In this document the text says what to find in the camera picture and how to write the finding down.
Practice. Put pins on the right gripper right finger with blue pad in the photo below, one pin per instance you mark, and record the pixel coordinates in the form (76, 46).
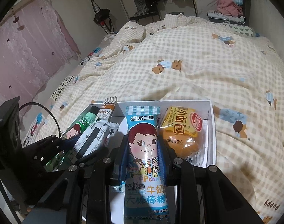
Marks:
(166, 162)

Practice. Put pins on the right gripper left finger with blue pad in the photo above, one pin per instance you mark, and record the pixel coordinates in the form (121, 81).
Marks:
(120, 162)

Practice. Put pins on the white shallow cardboard box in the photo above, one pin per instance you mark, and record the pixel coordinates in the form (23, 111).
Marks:
(98, 208)

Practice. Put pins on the grey white biscuit pack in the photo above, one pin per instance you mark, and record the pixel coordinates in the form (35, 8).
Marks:
(95, 136)

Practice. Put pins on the blue cartoon snack pack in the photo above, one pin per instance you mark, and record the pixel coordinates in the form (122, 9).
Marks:
(145, 198)

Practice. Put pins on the green tube black cap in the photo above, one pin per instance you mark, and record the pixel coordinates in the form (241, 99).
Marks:
(54, 163)

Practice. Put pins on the packaged bread bun yellow label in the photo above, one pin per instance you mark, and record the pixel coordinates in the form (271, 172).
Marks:
(182, 129)

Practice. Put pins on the brown cartoon snack bar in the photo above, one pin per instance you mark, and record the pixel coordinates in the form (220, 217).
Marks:
(107, 109)

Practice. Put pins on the green wrapper snack stick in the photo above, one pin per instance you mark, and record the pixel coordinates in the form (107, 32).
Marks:
(76, 129)

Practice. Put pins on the cream checkered bear duvet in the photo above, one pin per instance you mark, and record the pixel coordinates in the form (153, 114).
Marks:
(189, 58)

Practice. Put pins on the pink lace curtain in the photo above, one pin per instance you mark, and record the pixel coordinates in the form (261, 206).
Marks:
(34, 46)

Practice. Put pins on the black chair with clothes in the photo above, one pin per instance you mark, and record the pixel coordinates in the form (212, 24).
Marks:
(144, 10)

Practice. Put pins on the pink clothes pile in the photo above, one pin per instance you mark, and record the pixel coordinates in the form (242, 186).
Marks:
(229, 8)

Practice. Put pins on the black bag on wall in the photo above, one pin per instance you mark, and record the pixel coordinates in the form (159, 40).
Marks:
(102, 18)

